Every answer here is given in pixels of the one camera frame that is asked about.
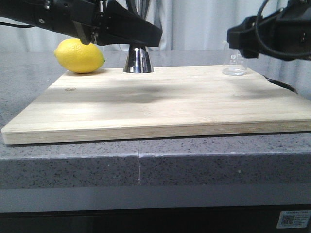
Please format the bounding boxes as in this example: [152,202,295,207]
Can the glass measuring beaker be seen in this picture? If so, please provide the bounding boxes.
[222,40,247,76]

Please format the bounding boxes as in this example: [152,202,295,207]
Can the white QR code label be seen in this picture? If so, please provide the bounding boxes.
[276,210,311,229]

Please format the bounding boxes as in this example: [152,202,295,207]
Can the yellow lemon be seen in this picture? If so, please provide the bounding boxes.
[54,38,105,73]

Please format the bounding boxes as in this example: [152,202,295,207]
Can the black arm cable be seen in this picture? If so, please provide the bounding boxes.
[255,0,311,61]
[0,21,35,28]

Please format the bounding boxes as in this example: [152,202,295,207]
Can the black cutting board handle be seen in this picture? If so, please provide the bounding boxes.
[265,76,297,94]

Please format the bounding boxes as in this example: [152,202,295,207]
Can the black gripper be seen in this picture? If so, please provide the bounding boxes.
[227,0,311,60]
[45,0,162,47]

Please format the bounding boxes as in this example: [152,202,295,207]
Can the wooden cutting board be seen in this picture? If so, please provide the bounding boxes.
[1,66,311,145]

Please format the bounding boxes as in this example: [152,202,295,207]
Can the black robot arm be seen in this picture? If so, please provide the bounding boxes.
[0,0,162,47]

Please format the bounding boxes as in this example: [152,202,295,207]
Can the steel double jigger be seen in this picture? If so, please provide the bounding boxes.
[123,0,154,73]

